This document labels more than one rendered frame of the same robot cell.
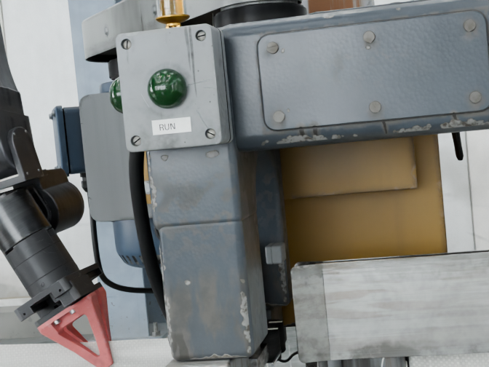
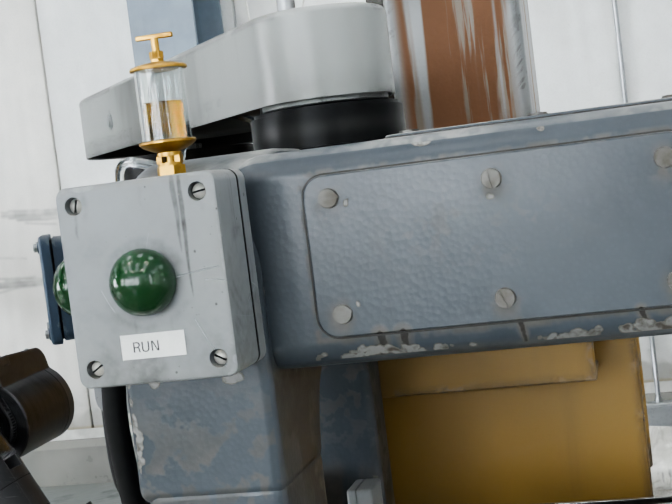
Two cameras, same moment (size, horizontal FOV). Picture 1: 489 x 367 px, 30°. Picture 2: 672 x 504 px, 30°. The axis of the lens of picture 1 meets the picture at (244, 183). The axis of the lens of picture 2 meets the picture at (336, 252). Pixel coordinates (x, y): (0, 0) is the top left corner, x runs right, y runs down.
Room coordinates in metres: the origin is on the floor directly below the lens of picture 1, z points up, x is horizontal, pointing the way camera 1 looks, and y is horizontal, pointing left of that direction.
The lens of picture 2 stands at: (0.14, -0.06, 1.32)
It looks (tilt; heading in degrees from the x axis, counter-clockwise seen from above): 3 degrees down; 3
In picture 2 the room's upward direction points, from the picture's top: 7 degrees counter-clockwise
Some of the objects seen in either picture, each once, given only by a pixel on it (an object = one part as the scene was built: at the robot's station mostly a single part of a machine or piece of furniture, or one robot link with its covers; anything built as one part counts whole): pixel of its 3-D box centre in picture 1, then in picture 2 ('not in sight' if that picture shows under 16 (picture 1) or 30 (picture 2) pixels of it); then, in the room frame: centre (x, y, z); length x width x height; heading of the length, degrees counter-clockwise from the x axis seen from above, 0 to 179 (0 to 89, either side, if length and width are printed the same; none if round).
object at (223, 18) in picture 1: (260, 24); (328, 129); (0.88, -0.03, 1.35); 0.09 x 0.09 x 0.03
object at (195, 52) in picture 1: (175, 89); (163, 276); (0.71, 0.05, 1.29); 0.08 x 0.05 x 0.09; 79
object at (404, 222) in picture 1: (339, 175); (481, 332); (1.17, -0.12, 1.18); 0.34 x 0.25 x 0.31; 169
